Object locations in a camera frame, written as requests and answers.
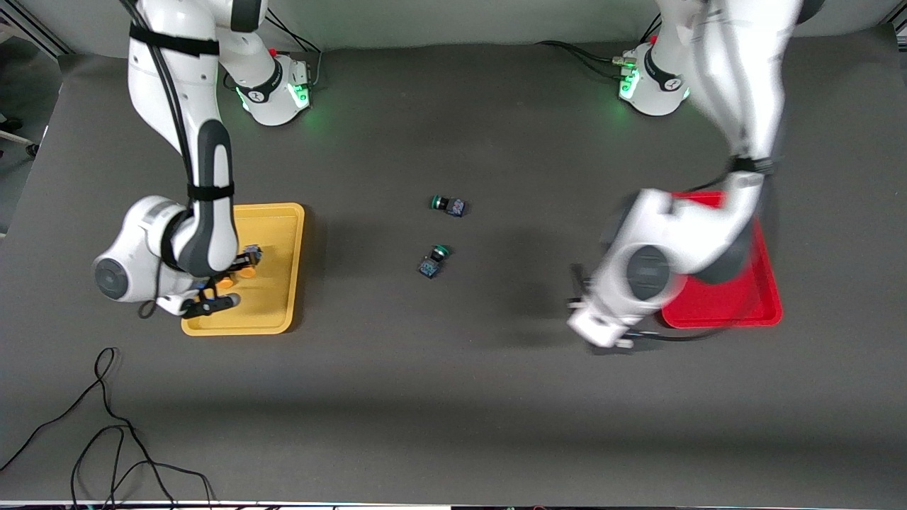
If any aluminium frame rail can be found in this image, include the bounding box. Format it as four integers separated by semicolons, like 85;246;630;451
0;13;74;59

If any black arm base cable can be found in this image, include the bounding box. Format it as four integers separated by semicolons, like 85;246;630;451
534;16;664;80
264;7;324;91

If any red plastic tray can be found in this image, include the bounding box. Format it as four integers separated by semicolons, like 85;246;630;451
659;191;784;330

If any black left arm base cable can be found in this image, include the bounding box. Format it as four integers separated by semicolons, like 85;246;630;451
534;16;664;80

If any yellow plastic tray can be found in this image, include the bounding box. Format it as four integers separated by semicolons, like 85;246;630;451
181;203;306;336

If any white stand leg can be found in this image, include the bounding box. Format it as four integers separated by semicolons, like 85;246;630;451
0;115;40;158

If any thin black loose cable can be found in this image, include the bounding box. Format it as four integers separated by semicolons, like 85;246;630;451
0;346;215;508

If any black right arm base cable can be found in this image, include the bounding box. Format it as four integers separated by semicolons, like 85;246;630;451
264;7;324;91

